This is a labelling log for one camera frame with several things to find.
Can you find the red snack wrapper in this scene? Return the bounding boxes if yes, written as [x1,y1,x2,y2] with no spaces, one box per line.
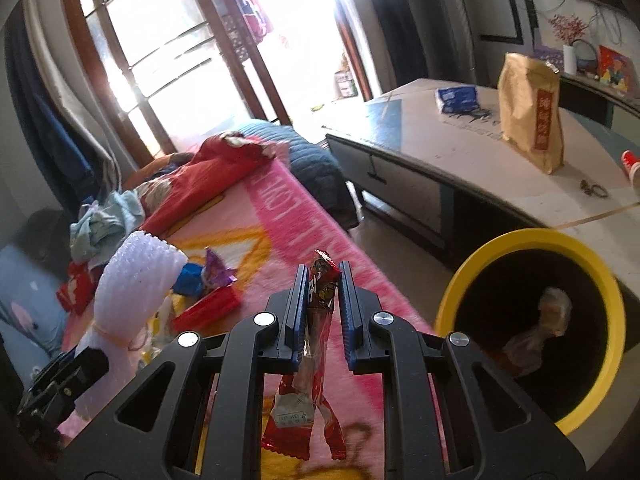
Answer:
[262,250,346,460]

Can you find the white plastic trash bag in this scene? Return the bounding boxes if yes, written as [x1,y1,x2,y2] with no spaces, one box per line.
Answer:
[501,287,573,377]

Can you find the yellow rimmed black trash bin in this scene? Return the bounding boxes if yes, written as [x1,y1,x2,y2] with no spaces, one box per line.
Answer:
[435,229,626,434]

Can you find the red flat box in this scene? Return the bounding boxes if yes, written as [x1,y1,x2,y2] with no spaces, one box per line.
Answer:
[171,285,241,334]

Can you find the purple candy wrapper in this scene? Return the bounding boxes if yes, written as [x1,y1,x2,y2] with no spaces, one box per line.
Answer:
[201,247,236,292]

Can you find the pink patterned blanket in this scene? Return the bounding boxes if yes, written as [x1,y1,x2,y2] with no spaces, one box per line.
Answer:
[56,159,452,480]

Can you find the blue crumpled wrapper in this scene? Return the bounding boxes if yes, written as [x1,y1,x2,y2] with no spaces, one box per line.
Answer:
[172,262,204,298]

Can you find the dark blue cushion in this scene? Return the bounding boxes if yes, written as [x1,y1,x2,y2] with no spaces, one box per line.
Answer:
[238,119,359,231]

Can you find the white coffee table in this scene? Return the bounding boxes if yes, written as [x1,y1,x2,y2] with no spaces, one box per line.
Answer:
[324,77,640,311]

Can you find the white foam net sleeve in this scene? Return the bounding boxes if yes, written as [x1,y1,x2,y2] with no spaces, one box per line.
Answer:
[75,231,188,420]

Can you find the red blanket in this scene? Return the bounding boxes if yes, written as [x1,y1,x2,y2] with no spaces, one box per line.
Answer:
[56,132,277,314]

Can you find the light blue cloth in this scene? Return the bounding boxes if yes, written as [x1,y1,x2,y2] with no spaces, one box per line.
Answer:
[70,191,145,269]

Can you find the blue snack packet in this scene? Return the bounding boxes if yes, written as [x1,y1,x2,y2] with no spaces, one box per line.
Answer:
[435,86,480,114]

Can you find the small dark trinket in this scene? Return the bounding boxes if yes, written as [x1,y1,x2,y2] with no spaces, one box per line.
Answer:
[580,180,593,195]

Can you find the brown paper bag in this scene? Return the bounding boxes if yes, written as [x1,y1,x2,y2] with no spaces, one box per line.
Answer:
[497,52,564,174]

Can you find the wooden framed window door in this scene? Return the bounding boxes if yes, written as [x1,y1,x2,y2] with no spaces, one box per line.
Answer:
[63,0,372,162]

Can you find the red paper cup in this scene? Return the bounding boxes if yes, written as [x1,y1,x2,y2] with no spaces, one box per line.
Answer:
[620,150,640,188]

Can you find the white black tv cabinet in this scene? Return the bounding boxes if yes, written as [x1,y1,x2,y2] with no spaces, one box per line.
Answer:
[560,73,639,145]

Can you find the round dark ornament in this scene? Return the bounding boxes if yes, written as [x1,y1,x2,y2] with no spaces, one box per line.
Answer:
[572,39,599,77]

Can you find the colourful framed picture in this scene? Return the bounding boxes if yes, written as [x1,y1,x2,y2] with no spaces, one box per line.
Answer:
[599,46,637,93]

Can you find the white vase red flowers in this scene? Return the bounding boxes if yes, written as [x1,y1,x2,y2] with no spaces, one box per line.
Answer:
[549,14,588,76]

